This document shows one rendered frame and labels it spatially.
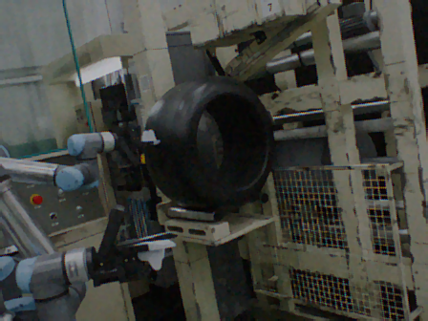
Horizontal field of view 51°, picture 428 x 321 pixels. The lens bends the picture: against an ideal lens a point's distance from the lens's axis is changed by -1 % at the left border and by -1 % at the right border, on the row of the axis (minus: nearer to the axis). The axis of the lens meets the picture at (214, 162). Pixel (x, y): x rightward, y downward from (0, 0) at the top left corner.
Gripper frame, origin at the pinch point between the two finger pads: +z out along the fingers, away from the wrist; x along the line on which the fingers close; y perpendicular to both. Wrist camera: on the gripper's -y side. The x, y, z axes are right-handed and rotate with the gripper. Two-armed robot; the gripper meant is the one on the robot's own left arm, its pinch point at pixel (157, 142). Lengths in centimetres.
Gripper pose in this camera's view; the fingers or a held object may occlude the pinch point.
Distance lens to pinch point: 180.9
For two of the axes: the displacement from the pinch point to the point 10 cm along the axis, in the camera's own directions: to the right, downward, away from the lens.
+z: 7.7, -1.1, 6.3
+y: -1.1, -9.9, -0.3
